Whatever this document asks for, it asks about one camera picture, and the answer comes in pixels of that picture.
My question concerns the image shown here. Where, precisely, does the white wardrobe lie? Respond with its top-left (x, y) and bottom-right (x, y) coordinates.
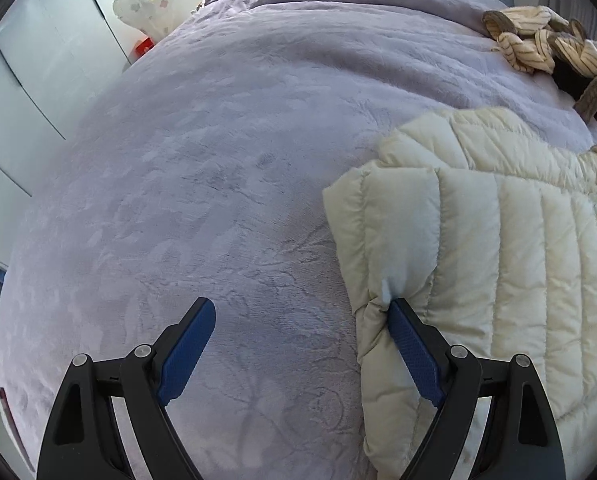
top-left (0, 0), bottom-right (146, 273)

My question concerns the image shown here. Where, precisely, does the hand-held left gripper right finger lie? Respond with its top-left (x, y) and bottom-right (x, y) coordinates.
top-left (387, 298), bottom-right (567, 480)

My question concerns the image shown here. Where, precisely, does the cream puffer jacket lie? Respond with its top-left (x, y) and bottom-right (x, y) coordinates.
top-left (322, 108), bottom-right (597, 480)

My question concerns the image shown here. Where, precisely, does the white printed plastic bag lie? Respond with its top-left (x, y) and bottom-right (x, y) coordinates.
top-left (112, 0), bottom-right (178, 41)

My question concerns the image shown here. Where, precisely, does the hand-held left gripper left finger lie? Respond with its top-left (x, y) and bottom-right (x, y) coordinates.
top-left (37, 298), bottom-right (216, 480)

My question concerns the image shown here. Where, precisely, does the beige striped garment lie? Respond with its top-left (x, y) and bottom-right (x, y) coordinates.
top-left (482, 6), bottom-right (597, 123)

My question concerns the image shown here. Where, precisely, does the dark furry cloth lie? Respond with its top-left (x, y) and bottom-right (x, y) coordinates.
top-left (552, 62), bottom-right (597, 133)

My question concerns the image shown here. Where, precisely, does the purple plush bed blanket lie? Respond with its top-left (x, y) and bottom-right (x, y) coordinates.
top-left (0, 0), bottom-right (597, 480)

